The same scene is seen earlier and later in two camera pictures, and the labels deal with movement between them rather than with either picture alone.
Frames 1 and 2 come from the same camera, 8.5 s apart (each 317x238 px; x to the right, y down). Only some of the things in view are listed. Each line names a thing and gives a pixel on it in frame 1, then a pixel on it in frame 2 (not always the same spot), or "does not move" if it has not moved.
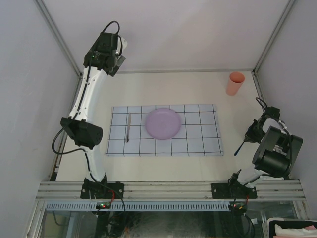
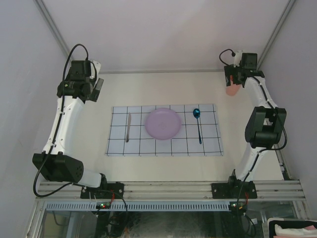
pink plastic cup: [236, 81] does not move
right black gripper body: [254, 134] to [229, 69]
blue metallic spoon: [237, 151] to [196, 113]
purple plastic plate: [163, 123] does not move
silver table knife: [129, 120] does not move
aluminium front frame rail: [271, 190] does not move
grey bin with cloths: [285, 227] does not move
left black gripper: [120, 60] to [93, 96]
